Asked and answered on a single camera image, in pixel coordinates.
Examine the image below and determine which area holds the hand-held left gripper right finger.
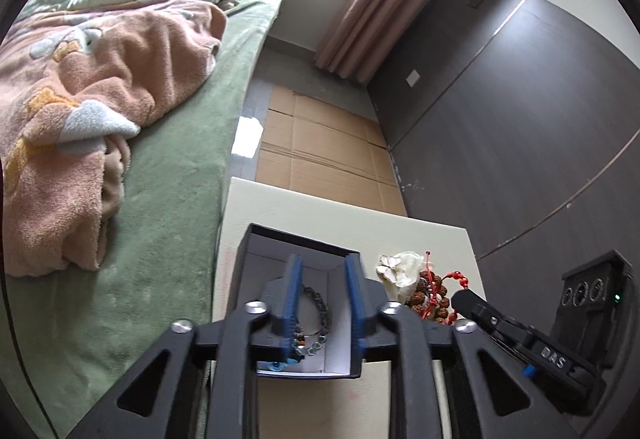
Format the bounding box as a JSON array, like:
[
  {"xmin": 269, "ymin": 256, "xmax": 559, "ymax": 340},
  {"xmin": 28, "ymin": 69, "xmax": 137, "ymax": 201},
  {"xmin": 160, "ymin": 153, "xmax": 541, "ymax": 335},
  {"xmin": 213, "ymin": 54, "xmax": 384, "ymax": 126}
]
[{"xmin": 344, "ymin": 253, "xmax": 581, "ymax": 439}]

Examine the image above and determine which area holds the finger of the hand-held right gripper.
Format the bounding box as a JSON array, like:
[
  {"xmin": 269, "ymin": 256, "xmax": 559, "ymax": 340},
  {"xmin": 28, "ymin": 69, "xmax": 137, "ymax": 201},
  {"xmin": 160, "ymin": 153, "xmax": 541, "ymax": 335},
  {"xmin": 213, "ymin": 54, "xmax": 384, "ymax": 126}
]
[{"xmin": 451, "ymin": 288, "xmax": 532, "ymax": 356}]

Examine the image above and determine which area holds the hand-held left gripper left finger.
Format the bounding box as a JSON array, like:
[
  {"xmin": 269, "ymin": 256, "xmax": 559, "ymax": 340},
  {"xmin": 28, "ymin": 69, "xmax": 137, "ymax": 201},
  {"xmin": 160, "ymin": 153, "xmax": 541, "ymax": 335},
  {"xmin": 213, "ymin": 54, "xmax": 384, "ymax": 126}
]
[{"xmin": 67, "ymin": 254, "xmax": 306, "ymax": 439}]

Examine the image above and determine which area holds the dark beaded bracelet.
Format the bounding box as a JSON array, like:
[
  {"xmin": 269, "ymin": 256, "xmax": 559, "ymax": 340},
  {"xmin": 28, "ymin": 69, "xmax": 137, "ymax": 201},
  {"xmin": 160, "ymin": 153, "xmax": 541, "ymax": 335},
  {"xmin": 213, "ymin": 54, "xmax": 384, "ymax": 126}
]
[{"xmin": 292, "ymin": 284, "xmax": 332, "ymax": 358}]

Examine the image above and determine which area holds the brown bead bracelet red cord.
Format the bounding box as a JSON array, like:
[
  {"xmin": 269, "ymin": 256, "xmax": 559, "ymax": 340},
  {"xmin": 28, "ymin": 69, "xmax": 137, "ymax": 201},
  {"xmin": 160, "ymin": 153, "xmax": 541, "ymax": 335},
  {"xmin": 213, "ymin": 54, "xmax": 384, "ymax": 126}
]
[{"xmin": 405, "ymin": 250, "xmax": 474, "ymax": 326}]

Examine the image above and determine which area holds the cream butterfly hair clip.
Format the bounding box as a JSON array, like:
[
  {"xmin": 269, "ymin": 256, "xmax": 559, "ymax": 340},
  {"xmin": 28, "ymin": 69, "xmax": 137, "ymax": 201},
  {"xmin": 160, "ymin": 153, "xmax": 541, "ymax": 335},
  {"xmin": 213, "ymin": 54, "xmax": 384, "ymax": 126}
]
[{"xmin": 377, "ymin": 252, "xmax": 427, "ymax": 303}]

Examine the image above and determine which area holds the black jewelry box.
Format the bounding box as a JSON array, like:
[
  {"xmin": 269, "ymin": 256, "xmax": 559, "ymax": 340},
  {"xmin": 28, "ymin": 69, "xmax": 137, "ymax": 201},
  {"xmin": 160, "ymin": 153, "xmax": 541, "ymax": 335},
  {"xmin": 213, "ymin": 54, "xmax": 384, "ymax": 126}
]
[{"xmin": 234, "ymin": 223, "xmax": 364, "ymax": 381}]

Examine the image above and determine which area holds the bed with green sheet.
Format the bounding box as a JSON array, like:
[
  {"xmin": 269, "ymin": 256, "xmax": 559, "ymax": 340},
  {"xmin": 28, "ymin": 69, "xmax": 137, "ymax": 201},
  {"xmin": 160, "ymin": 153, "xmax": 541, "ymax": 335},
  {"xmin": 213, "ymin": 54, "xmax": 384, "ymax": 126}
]
[{"xmin": 0, "ymin": 0, "xmax": 286, "ymax": 439}]

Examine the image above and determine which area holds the flattened cardboard sheet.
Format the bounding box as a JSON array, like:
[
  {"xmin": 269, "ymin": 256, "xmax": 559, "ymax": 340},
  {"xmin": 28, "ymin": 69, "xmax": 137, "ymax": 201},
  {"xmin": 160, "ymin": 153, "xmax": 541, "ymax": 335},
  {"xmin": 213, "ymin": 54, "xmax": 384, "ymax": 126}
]
[{"xmin": 254, "ymin": 85, "xmax": 409, "ymax": 216}]

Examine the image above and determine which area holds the pink fleece blanket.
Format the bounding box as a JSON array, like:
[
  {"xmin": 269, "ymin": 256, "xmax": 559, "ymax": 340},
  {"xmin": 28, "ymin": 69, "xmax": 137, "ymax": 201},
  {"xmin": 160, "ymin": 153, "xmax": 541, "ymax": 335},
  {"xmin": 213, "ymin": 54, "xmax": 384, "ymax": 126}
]
[{"xmin": 0, "ymin": 0, "xmax": 229, "ymax": 278}]

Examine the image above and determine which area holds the pink curtain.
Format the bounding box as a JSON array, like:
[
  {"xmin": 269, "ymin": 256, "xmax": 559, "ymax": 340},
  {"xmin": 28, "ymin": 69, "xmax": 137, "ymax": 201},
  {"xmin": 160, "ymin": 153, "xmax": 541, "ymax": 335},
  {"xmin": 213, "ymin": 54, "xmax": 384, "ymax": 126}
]
[{"xmin": 314, "ymin": 0, "xmax": 457, "ymax": 86}]

